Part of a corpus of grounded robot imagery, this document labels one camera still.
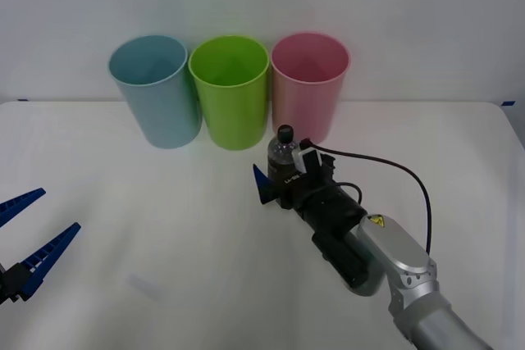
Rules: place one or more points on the silver and black right arm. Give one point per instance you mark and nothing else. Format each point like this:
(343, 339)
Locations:
(393, 243)

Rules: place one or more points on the pale grey right wrist camera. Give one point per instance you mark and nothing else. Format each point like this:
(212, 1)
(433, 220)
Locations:
(302, 158)

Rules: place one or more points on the pale blue plastic bin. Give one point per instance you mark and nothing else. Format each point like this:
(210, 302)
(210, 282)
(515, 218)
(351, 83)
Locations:
(160, 112)

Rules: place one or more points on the pink plastic bin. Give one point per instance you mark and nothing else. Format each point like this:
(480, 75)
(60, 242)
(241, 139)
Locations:
(303, 108)

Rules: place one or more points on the green plastic bin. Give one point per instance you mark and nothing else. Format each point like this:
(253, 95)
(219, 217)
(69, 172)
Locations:
(234, 116)

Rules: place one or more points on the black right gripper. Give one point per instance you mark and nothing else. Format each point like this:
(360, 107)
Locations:
(305, 188)

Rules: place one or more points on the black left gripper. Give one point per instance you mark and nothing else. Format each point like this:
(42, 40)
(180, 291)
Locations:
(5, 286)

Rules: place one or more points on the clear bottle with dark label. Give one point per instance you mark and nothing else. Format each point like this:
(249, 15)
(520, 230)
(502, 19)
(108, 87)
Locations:
(281, 154)

